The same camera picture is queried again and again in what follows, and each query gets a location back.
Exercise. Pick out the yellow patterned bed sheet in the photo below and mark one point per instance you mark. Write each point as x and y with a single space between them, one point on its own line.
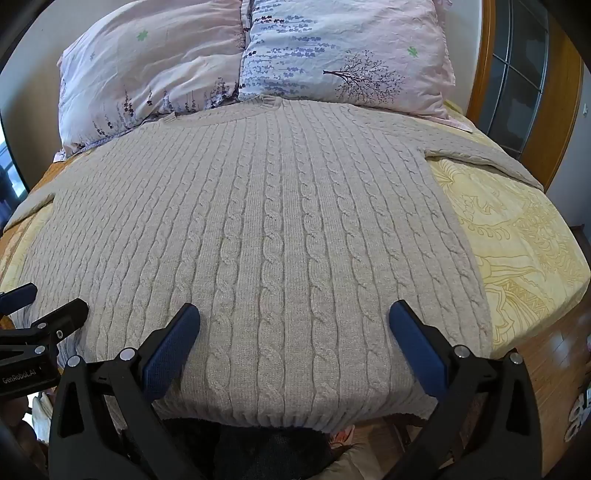
517 240

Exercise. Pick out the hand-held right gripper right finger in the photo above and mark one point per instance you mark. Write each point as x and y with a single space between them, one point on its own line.
415 341

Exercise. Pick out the blue floral pillow underneath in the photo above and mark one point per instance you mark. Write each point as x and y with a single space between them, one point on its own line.
351 50

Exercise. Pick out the white slippers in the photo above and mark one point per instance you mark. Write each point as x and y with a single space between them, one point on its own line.
579 410

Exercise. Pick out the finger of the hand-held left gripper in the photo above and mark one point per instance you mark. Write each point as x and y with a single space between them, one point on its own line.
21 297
64 318

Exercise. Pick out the pink floral pillow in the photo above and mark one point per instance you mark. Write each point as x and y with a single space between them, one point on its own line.
152 69

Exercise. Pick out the person's dark clothing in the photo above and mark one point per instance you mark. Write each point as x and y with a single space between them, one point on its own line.
249 452

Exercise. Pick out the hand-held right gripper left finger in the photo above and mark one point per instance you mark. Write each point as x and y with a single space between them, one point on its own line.
171 350

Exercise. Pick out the window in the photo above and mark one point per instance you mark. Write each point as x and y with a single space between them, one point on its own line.
11 184

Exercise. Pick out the wooden headboard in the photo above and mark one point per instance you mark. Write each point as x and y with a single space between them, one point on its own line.
549 115

